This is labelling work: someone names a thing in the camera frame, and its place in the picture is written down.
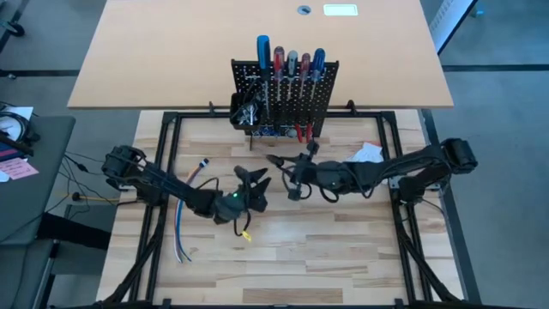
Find blue black handled screwdriver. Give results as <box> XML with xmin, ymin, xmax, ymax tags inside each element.
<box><xmin>256</xmin><ymin>34</ymin><xmax>273</xmax><ymax>119</ymax></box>

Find black metal pegboard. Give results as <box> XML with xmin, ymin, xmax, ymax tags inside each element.
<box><xmin>231</xmin><ymin>58</ymin><xmax>341</xmax><ymax>138</ymax></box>

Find blue T-handle hex key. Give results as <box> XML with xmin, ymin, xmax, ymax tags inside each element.
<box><xmin>252</xmin><ymin>124</ymin><xmax>293</xmax><ymax>138</ymax></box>

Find black desk foot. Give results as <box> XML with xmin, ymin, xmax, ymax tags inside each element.
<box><xmin>36</xmin><ymin>212</ymin><xmax>112</xmax><ymax>252</ymax></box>

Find white desk plate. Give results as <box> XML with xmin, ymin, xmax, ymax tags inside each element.
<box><xmin>323</xmin><ymin>3</ymin><xmax>359</xmax><ymax>17</ymax></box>

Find wire hook rail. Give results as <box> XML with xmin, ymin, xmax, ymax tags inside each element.
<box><xmin>251</xmin><ymin>124</ymin><xmax>318</xmax><ymax>138</ymax></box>

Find black aluminium table frame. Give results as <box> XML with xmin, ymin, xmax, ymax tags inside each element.
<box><xmin>96</xmin><ymin>109</ymin><xmax>484</xmax><ymax>309</ymax></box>

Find pink sticky note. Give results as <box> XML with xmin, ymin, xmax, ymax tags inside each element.
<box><xmin>0</xmin><ymin>157</ymin><xmax>39</xmax><ymax>181</ymax></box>

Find black cable yellow tag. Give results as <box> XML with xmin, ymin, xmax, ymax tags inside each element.
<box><xmin>231</xmin><ymin>209</ymin><xmax>254</xmax><ymax>243</ymax></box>

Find red clear handled screwdriver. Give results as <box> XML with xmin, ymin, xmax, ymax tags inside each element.
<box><xmin>273</xmin><ymin>45</ymin><xmax>287</xmax><ymax>102</ymax></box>
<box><xmin>299</xmin><ymin>52</ymin><xmax>312</xmax><ymax>100</ymax></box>

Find wire screwdriver holder rack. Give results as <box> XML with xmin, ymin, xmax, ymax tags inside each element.
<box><xmin>240</xmin><ymin>64</ymin><xmax>334</xmax><ymax>83</ymax></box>

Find black pegboard bin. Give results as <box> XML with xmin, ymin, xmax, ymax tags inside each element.
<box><xmin>229</xmin><ymin>91</ymin><xmax>264</xmax><ymax>131</ymax></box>

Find white paper sheet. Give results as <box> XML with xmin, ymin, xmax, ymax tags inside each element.
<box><xmin>0</xmin><ymin>106</ymin><xmax>34</xmax><ymax>142</ymax></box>

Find white perforated panel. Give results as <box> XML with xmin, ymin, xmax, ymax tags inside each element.
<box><xmin>429</xmin><ymin>0</ymin><xmax>480</xmax><ymax>56</ymax></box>

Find blue clear handled screwdriver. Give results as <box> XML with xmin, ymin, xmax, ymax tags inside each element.
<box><xmin>310</xmin><ymin>47</ymin><xmax>327</xmax><ymax>100</ymax></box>

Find dark grey side desk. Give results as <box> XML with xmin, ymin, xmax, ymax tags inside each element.
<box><xmin>0</xmin><ymin>114</ymin><xmax>77</xmax><ymax>245</ymax></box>

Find red handled pliers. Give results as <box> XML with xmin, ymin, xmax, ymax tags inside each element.
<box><xmin>294</xmin><ymin>123</ymin><xmax>315</xmax><ymax>144</ymax></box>

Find black floor cables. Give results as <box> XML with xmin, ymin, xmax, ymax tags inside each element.
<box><xmin>59</xmin><ymin>149</ymin><xmax>130</xmax><ymax>207</ymax></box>

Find yellow rod black knob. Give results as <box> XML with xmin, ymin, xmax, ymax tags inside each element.
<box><xmin>70</xmin><ymin>192</ymin><xmax>121</xmax><ymax>203</ymax></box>

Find black coiled cable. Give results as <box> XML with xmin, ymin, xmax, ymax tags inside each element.
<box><xmin>0</xmin><ymin>110</ymin><xmax>42</xmax><ymax>158</ymax></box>

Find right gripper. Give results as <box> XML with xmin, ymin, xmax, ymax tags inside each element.
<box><xmin>281</xmin><ymin>141</ymin><xmax>347</xmax><ymax>203</ymax></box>

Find black chair base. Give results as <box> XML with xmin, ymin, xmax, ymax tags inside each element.
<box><xmin>0</xmin><ymin>0</ymin><xmax>26</xmax><ymax>39</ymax></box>

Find coloured wire bundle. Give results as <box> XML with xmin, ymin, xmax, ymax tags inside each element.
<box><xmin>172</xmin><ymin>157</ymin><xmax>210</xmax><ymax>264</ymax></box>

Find white work glove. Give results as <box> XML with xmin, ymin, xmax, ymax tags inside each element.
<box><xmin>345</xmin><ymin>141</ymin><xmax>384</xmax><ymax>165</ymax></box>

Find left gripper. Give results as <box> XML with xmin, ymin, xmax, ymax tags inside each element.
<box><xmin>213</xmin><ymin>165</ymin><xmax>273</xmax><ymax>226</ymax></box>

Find grey black nut driver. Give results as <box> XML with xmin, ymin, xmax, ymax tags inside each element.
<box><xmin>286</xmin><ymin>50</ymin><xmax>299</xmax><ymax>100</ymax></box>

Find tan wooden desk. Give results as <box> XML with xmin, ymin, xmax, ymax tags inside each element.
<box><xmin>67</xmin><ymin>0</ymin><xmax>455</xmax><ymax>110</ymax></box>

